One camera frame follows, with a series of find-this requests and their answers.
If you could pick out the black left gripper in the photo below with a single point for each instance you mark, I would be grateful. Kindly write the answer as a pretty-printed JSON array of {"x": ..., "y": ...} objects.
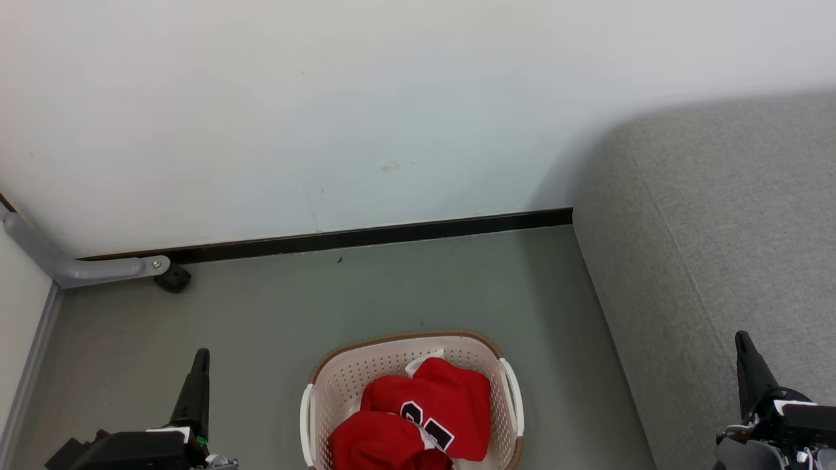
[{"x": 124, "y": 452}]

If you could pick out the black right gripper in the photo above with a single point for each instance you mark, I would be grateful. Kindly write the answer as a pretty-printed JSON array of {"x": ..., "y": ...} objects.
[{"x": 797, "y": 421}]

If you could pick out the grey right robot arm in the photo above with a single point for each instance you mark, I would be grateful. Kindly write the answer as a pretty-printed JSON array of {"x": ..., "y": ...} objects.
[{"x": 744, "y": 458}]

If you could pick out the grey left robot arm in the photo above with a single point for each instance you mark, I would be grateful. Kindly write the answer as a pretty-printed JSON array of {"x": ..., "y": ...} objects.
[{"x": 223, "y": 465}]

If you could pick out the grey fabric sofa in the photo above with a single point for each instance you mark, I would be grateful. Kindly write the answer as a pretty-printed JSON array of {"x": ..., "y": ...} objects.
[{"x": 731, "y": 228}]

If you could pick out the black rubber foot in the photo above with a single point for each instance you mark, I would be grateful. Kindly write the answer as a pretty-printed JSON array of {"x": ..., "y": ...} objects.
[{"x": 174, "y": 279}]

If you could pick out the white perforated laundry basket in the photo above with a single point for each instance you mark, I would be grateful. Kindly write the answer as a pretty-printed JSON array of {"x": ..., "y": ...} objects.
[{"x": 366, "y": 372}]

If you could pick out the white partition panel grey edge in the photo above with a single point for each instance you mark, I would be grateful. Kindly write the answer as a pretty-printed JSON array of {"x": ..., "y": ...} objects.
[{"x": 19, "y": 307}]

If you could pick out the white cloth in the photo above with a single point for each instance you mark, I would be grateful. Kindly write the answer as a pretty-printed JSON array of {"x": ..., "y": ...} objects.
[{"x": 423, "y": 363}]

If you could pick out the black baseboard strip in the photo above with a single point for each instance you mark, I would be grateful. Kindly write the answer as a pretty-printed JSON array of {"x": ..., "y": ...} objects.
[{"x": 366, "y": 236}]

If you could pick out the red jersey with black number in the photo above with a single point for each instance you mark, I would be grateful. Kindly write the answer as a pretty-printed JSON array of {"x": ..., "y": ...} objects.
[{"x": 450, "y": 391}]

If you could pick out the grey metal bracket leg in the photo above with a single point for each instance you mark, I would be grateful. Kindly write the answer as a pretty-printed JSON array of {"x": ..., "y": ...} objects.
[{"x": 81, "y": 269}]

